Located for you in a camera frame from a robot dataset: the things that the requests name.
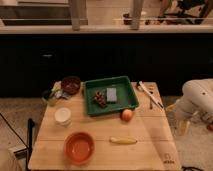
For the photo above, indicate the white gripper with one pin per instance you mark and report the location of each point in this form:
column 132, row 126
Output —
column 182, row 127

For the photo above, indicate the yellow banana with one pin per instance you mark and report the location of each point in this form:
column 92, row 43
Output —
column 122, row 140

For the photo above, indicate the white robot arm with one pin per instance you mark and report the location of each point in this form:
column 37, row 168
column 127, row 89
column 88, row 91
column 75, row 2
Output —
column 197, row 98

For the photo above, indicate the orange red bowl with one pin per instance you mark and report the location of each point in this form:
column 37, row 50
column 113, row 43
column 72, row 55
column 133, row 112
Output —
column 79, row 148

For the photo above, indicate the dark red small bowl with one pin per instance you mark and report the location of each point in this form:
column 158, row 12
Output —
column 71, row 84

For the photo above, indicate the red yellow apple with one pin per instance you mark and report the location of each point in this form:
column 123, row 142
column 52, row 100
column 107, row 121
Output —
column 126, row 115

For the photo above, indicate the green plastic tray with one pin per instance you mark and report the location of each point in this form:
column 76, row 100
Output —
column 126, row 97

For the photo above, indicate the grey sponge block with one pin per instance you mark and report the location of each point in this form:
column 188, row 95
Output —
column 111, row 95

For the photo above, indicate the brown chocolate piece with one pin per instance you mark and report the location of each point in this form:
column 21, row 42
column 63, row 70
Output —
column 100, row 99

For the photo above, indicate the white lidded cup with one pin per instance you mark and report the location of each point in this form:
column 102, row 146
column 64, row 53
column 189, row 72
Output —
column 63, row 116

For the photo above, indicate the silver foil wrapper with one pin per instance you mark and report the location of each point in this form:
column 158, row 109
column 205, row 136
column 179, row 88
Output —
column 60, row 94

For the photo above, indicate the green glass cup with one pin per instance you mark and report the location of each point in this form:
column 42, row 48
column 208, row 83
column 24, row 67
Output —
column 48, row 96

